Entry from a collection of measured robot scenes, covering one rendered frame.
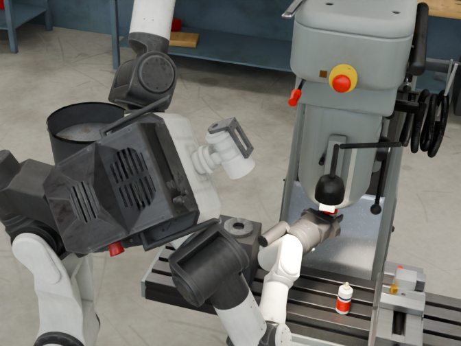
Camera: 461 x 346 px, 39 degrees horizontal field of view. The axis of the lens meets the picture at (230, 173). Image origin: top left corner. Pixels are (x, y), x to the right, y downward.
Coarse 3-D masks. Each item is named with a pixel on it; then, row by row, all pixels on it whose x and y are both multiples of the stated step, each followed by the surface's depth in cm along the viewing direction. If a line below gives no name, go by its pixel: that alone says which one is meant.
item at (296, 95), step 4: (300, 80) 153; (304, 80) 154; (300, 84) 151; (296, 88) 150; (300, 88) 150; (292, 92) 147; (296, 92) 146; (300, 92) 147; (292, 96) 144; (296, 96) 145; (300, 96) 147; (292, 100) 143; (296, 100) 144; (292, 104) 144
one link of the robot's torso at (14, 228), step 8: (16, 224) 148; (24, 224) 148; (32, 224) 148; (40, 224) 149; (8, 232) 150; (16, 232) 150; (24, 232) 149; (32, 232) 148; (40, 232) 149; (48, 232) 149; (56, 232) 151; (48, 240) 150; (56, 240) 151; (56, 248) 151; (64, 248) 154
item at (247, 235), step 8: (224, 216) 204; (224, 224) 198; (232, 224) 198; (240, 224) 200; (248, 224) 198; (256, 224) 201; (232, 232) 195; (240, 232) 195; (248, 232) 195; (256, 232) 198; (240, 240) 194; (248, 240) 194; (256, 240) 197; (248, 248) 193; (256, 248) 200; (248, 256) 195; (256, 256) 203; (256, 264) 206; (248, 272) 198; (256, 272) 209; (248, 280) 200
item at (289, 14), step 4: (296, 0) 142; (300, 0) 142; (304, 0) 143; (292, 4) 140; (296, 4) 140; (300, 4) 140; (288, 8) 137; (292, 8) 137; (296, 8) 137; (284, 12) 135; (288, 12) 135; (292, 12) 135; (284, 16) 133; (288, 16) 133; (292, 16) 134
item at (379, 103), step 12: (312, 84) 155; (324, 84) 155; (312, 96) 157; (324, 96) 156; (336, 96) 155; (348, 96) 154; (360, 96) 154; (372, 96) 153; (384, 96) 152; (396, 96) 153; (336, 108) 158; (348, 108) 156; (360, 108) 155; (372, 108) 154; (384, 108) 154
